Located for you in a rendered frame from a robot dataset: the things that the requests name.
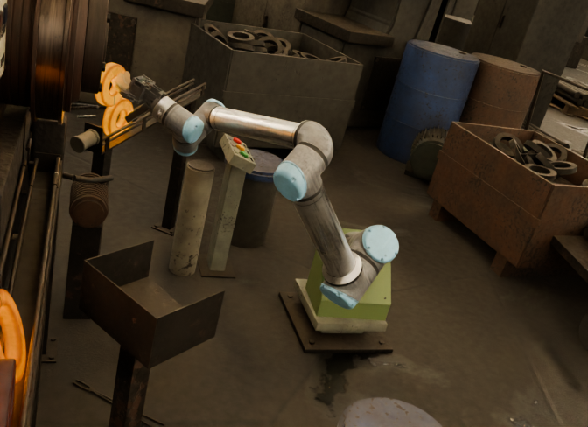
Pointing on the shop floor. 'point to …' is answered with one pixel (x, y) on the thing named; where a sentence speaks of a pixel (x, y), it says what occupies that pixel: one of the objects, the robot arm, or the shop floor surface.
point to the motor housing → (83, 237)
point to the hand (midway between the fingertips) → (112, 80)
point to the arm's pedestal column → (303, 328)
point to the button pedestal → (226, 212)
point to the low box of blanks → (512, 194)
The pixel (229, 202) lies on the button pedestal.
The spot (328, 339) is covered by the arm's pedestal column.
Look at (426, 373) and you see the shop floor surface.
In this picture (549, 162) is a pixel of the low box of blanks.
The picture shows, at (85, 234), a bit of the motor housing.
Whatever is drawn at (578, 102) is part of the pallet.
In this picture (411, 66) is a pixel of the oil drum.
